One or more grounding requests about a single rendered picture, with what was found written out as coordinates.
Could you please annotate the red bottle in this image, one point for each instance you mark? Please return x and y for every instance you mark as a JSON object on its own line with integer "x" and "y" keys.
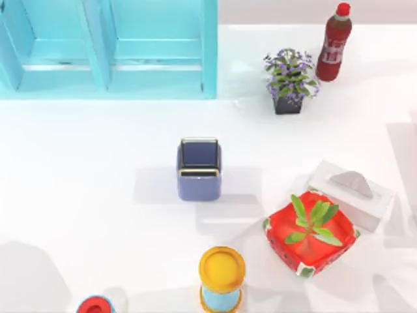
{"x": 331, "y": 52}

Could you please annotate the purple flower plant pot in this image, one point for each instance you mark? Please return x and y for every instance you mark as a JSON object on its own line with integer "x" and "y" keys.
{"x": 290, "y": 81}

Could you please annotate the yellow and blue hourglass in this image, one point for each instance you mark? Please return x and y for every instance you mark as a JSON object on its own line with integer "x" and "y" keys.
{"x": 222, "y": 270}

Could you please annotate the red and blue cup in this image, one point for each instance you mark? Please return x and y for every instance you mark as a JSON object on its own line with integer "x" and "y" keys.
{"x": 96, "y": 306}

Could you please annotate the light blue rack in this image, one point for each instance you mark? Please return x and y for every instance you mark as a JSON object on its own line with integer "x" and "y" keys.
{"x": 156, "y": 49}

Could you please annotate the blue square cup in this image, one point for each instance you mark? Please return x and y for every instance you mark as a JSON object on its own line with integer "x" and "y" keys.
{"x": 199, "y": 186}

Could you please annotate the red square plant pot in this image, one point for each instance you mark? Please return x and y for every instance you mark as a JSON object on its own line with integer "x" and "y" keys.
{"x": 309, "y": 241}

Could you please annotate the white tissue box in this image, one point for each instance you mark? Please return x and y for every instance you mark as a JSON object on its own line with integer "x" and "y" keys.
{"x": 361, "y": 199}

